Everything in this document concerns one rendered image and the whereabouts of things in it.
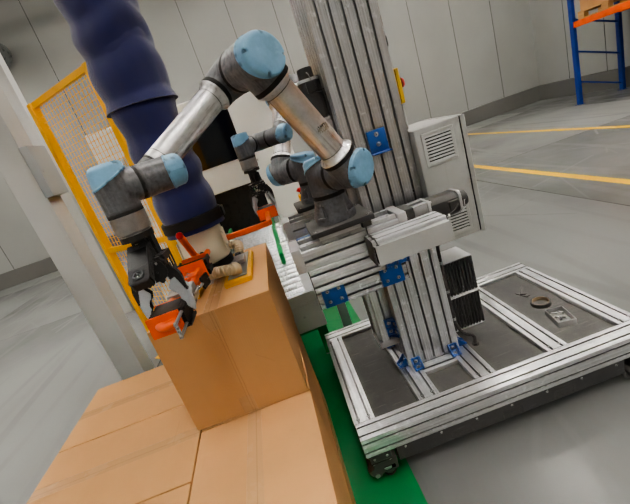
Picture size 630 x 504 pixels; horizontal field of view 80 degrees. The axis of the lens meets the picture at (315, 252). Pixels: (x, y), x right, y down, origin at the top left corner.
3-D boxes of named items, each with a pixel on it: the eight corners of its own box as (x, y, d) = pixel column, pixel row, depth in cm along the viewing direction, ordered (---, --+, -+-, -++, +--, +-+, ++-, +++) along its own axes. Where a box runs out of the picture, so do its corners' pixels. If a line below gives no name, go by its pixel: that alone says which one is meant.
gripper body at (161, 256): (180, 268, 91) (158, 222, 87) (172, 281, 83) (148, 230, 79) (149, 279, 90) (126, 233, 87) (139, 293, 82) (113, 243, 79)
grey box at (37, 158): (61, 194, 240) (36, 148, 231) (70, 191, 240) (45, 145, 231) (45, 198, 221) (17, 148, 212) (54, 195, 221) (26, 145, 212)
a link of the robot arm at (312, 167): (328, 187, 141) (317, 152, 137) (354, 184, 130) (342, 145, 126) (305, 199, 134) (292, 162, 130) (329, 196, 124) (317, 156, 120)
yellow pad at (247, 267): (231, 261, 164) (227, 250, 162) (253, 253, 164) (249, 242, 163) (225, 289, 132) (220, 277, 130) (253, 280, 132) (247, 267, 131)
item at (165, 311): (163, 323, 91) (154, 305, 90) (192, 313, 91) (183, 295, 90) (154, 340, 83) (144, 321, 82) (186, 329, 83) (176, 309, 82)
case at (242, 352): (217, 342, 186) (183, 271, 174) (293, 315, 187) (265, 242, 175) (198, 431, 129) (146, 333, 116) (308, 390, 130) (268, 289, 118)
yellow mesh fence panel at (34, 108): (155, 358, 321) (19, 107, 257) (164, 351, 328) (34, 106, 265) (228, 363, 274) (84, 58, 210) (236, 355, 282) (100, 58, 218)
